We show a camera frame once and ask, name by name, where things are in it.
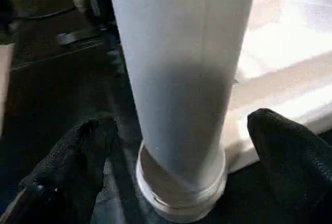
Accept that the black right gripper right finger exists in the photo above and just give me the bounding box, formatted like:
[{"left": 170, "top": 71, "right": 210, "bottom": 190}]
[{"left": 246, "top": 108, "right": 332, "bottom": 224}]

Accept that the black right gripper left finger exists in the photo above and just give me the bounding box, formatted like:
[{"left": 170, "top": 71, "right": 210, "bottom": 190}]
[{"left": 0, "top": 117, "right": 119, "bottom": 224}]

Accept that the white plastic table top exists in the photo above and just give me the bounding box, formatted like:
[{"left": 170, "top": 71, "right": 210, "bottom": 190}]
[{"left": 134, "top": 0, "right": 332, "bottom": 224}]

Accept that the white plastic table leg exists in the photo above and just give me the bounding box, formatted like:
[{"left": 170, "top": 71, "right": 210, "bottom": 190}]
[{"left": 106, "top": 0, "right": 260, "bottom": 192}]

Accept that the black table mat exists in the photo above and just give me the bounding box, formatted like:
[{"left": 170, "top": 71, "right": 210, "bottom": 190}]
[{"left": 0, "top": 0, "right": 332, "bottom": 224}]

